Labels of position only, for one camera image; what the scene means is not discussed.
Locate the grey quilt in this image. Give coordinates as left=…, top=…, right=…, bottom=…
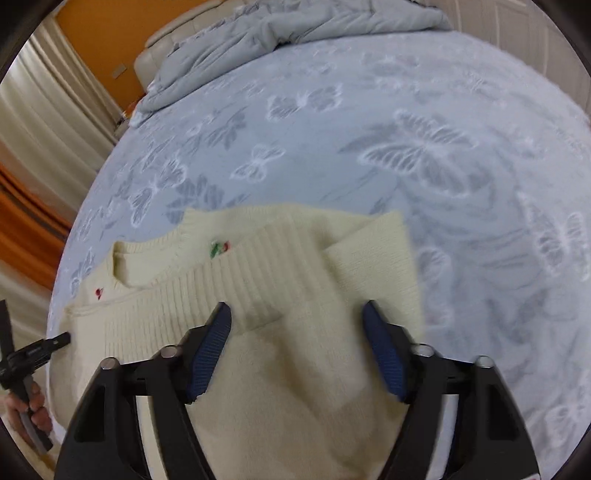
left=124, top=0, right=462, bottom=129

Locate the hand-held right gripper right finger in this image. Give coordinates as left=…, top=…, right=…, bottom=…
left=361, top=300, right=542, bottom=480

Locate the person's left hand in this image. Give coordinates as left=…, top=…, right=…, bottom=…
left=1, top=385, right=54, bottom=446

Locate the cream leather headboard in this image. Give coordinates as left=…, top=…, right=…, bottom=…
left=134, top=4, right=252, bottom=89

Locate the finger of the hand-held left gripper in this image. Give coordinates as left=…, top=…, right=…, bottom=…
left=28, top=332, right=71, bottom=360

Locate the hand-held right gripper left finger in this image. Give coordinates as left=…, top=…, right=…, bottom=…
left=54, top=302, right=232, bottom=480

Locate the cream curtain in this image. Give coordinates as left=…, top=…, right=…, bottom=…
left=0, top=21, right=122, bottom=195

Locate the cream knit sweater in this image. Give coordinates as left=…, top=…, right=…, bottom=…
left=59, top=203, right=426, bottom=480

